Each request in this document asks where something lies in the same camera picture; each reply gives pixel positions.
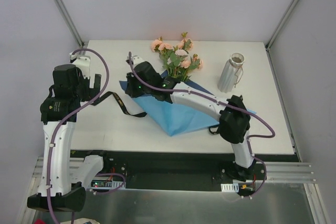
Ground left white cable duct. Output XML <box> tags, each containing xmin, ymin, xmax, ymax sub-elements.
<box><xmin>87</xmin><ymin>180</ymin><xmax>125</xmax><ymax>190</ymax></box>

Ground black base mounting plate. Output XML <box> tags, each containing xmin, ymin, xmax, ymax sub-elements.
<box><xmin>70</xmin><ymin>149</ymin><xmax>272</xmax><ymax>190</ymax></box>

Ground left aluminium frame post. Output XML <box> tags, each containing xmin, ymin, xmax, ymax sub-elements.
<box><xmin>53</xmin><ymin>0</ymin><xmax>85</xmax><ymax>48</ymax></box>

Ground front aluminium frame rail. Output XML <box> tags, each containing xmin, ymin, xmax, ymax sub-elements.
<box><xmin>32</xmin><ymin>157</ymin><xmax>317</xmax><ymax>184</ymax></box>

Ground white ribbed ceramic vase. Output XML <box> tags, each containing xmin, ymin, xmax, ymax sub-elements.
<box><xmin>217</xmin><ymin>53</ymin><xmax>245</xmax><ymax>93</ymax></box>

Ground blue wrapping paper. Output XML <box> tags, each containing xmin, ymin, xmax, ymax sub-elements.
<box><xmin>120</xmin><ymin>77</ymin><xmax>218</xmax><ymax>136</ymax></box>

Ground pink artificial flower bouquet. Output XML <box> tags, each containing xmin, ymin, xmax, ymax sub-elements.
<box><xmin>150</xmin><ymin>32</ymin><xmax>203</xmax><ymax>82</ymax></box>

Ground aluminium frame post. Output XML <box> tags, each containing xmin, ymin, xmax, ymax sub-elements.
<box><xmin>53</xmin><ymin>0</ymin><xmax>85</xmax><ymax>48</ymax></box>
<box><xmin>265</xmin><ymin>0</ymin><xmax>301</xmax><ymax>51</ymax></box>

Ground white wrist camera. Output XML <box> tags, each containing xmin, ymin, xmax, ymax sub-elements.
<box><xmin>70</xmin><ymin>54</ymin><xmax>91</xmax><ymax>88</ymax></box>
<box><xmin>128</xmin><ymin>51</ymin><xmax>145</xmax><ymax>68</ymax></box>

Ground right white cable duct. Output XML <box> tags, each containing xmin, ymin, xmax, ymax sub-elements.
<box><xmin>220</xmin><ymin>183</ymin><xmax>239</xmax><ymax>193</ymax></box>

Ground beige cloth bag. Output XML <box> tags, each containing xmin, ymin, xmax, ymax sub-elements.
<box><xmin>61</xmin><ymin>218</ymin><xmax>100</xmax><ymax>224</ymax></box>

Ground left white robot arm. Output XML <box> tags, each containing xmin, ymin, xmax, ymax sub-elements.
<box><xmin>27</xmin><ymin>63</ymin><xmax>111</xmax><ymax>212</ymax></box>

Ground white cable duct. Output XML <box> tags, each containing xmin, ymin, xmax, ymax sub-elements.
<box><xmin>220</xmin><ymin>183</ymin><xmax>239</xmax><ymax>193</ymax></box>
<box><xmin>87</xmin><ymin>180</ymin><xmax>125</xmax><ymax>190</ymax></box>

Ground black ribbon gold lettering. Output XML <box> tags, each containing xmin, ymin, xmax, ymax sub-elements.
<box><xmin>91</xmin><ymin>91</ymin><xmax>147</xmax><ymax>118</ymax></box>

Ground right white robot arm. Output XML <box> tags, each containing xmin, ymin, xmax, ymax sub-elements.
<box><xmin>125</xmin><ymin>57</ymin><xmax>255</xmax><ymax>182</ymax></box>

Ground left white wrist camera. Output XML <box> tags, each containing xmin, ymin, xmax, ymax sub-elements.
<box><xmin>70</xmin><ymin>54</ymin><xmax>91</xmax><ymax>88</ymax></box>

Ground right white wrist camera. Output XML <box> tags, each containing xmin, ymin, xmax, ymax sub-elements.
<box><xmin>128</xmin><ymin>51</ymin><xmax>145</xmax><ymax>68</ymax></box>

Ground red cloth item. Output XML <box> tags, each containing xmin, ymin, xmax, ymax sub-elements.
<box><xmin>33</xmin><ymin>219</ymin><xmax>46</xmax><ymax>224</ymax></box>

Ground right aluminium frame post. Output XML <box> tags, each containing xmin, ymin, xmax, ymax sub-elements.
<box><xmin>265</xmin><ymin>0</ymin><xmax>301</xmax><ymax>51</ymax></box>

